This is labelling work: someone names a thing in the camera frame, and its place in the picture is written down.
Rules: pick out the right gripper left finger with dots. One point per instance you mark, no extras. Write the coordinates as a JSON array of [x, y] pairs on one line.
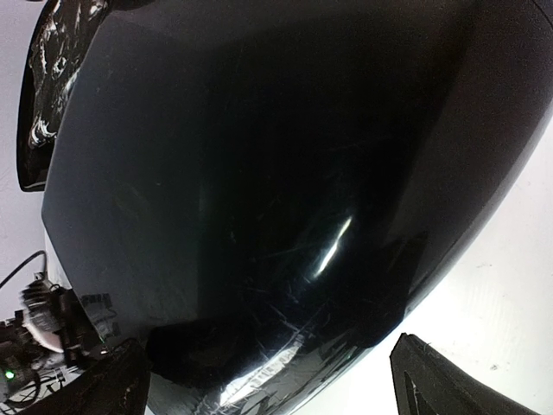
[[118, 384]]

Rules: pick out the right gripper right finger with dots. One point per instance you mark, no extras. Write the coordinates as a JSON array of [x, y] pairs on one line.
[[426, 382]]

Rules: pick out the black pouch with pink end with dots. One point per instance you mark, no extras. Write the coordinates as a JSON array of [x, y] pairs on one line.
[[260, 191]]

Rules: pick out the black white patterned pouch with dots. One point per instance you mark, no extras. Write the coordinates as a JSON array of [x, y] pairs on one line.
[[64, 33]]

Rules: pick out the black ribbed hard-shell suitcase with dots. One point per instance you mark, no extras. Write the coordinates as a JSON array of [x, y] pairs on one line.
[[32, 164]]

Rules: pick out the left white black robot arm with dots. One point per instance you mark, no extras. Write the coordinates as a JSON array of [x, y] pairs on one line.
[[47, 343]]

